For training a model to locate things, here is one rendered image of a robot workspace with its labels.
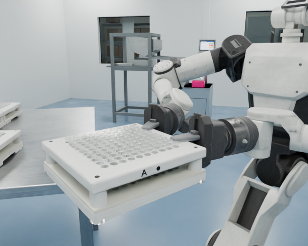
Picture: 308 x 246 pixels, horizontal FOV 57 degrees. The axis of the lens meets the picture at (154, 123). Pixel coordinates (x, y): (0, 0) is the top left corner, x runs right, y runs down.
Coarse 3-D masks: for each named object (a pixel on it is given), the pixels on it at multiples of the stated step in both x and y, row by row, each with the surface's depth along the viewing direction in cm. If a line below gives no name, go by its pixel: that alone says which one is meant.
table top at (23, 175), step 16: (32, 112) 171; (48, 112) 171; (64, 112) 171; (80, 112) 171; (0, 128) 137; (16, 128) 137; (32, 128) 137; (48, 128) 137; (64, 128) 137; (80, 128) 137; (32, 144) 114; (16, 160) 99; (32, 160) 99; (0, 176) 86; (16, 176) 86; (32, 176) 86; (48, 176) 86; (0, 192) 79; (16, 192) 80; (32, 192) 81; (48, 192) 82; (64, 192) 83
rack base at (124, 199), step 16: (64, 176) 54; (160, 176) 54; (176, 176) 54; (192, 176) 55; (80, 192) 48; (112, 192) 48; (128, 192) 48; (144, 192) 48; (160, 192) 50; (80, 208) 47; (96, 208) 43; (112, 208) 45; (128, 208) 46; (96, 224) 43
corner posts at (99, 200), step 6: (48, 156) 59; (48, 162) 60; (54, 162) 60; (192, 162) 56; (198, 162) 55; (192, 168) 56; (198, 168) 56; (90, 192) 43; (102, 192) 43; (90, 198) 43; (96, 198) 43; (102, 198) 43; (90, 204) 44; (96, 204) 43; (102, 204) 43
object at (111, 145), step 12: (108, 132) 63; (120, 132) 63; (132, 132) 63; (144, 132) 62; (84, 144) 56; (96, 144) 55; (108, 144) 55; (120, 144) 56; (132, 144) 56; (144, 144) 55; (156, 144) 55; (108, 156) 50
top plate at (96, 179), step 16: (48, 144) 58; (64, 144) 58; (192, 144) 57; (64, 160) 50; (80, 160) 50; (128, 160) 50; (144, 160) 50; (160, 160) 50; (176, 160) 51; (192, 160) 54; (80, 176) 45; (96, 176) 43; (112, 176) 44; (128, 176) 45; (144, 176) 47; (96, 192) 42
